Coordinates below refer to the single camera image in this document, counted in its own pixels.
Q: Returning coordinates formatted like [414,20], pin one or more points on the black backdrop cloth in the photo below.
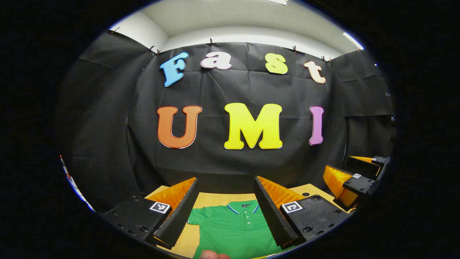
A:
[215,90]

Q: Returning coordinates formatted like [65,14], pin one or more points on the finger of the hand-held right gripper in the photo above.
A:
[363,166]
[359,185]

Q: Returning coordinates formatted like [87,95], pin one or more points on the row of black cloth clips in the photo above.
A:
[211,41]

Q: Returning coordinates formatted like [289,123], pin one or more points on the ceiling light panel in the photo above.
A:
[277,1]

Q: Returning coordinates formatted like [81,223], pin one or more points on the green T-shirt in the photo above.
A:
[233,230]

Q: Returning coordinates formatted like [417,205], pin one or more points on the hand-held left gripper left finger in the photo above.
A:
[179,216]

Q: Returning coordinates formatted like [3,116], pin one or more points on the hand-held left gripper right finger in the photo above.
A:
[273,216]

